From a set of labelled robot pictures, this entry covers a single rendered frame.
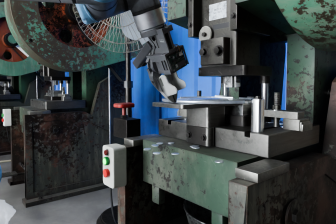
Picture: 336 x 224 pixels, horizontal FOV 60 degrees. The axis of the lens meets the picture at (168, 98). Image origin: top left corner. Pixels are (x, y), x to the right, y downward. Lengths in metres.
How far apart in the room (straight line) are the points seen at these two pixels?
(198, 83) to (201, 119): 1.81
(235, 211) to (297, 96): 0.53
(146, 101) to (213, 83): 1.02
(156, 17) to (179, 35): 2.14
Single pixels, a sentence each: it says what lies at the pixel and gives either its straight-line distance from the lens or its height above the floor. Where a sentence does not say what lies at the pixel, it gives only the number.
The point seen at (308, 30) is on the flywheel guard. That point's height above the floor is 0.95.
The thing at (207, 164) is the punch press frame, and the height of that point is 0.62.
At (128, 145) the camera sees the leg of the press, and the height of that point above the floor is 0.62.
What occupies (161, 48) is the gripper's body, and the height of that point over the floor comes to 0.92.
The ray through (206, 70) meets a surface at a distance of 1.00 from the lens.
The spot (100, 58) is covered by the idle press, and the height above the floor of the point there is 1.01.
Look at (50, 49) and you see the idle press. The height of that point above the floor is 1.06.
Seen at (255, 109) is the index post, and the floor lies 0.77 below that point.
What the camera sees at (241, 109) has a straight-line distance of 0.94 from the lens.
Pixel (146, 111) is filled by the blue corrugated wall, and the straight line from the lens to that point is 3.30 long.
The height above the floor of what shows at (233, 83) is 0.83.
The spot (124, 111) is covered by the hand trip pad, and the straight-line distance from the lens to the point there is 1.11.
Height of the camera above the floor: 0.83
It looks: 3 degrees down
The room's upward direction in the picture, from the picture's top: straight up
